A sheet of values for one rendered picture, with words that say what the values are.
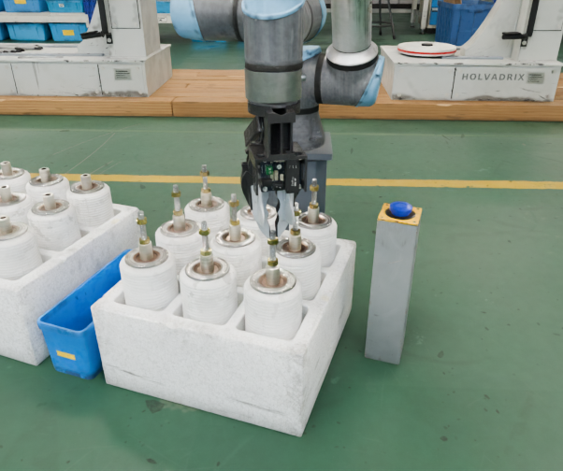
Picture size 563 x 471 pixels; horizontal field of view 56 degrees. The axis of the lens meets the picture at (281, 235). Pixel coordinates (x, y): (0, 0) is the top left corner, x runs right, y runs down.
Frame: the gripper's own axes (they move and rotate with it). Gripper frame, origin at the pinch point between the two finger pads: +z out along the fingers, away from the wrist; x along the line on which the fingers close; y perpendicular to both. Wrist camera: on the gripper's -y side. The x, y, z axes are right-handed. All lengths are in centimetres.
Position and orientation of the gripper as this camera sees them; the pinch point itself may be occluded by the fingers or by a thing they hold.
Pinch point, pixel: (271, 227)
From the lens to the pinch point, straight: 81.4
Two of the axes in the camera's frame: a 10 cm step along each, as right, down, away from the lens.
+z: 0.0, 8.9, 4.6
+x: 9.8, -0.9, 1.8
